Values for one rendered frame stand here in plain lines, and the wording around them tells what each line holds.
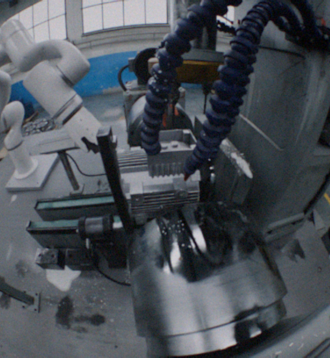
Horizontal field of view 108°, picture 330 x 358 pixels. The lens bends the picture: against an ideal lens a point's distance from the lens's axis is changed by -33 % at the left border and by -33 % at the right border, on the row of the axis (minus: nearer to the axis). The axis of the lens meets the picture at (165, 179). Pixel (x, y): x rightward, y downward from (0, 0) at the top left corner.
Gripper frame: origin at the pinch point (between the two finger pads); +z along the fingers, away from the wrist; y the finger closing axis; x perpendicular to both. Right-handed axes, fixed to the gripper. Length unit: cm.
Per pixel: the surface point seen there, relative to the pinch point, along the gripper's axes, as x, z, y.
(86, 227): -7.0, 1.8, 20.8
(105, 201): -13.0, 12.3, 2.3
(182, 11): 32.4, -20.8, 9.3
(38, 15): -144, -379, -581
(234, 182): 24.6, 10.9, 20.1
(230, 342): 16.1, 2.1, 46.3
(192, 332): 13.0, 0.5, 43.8
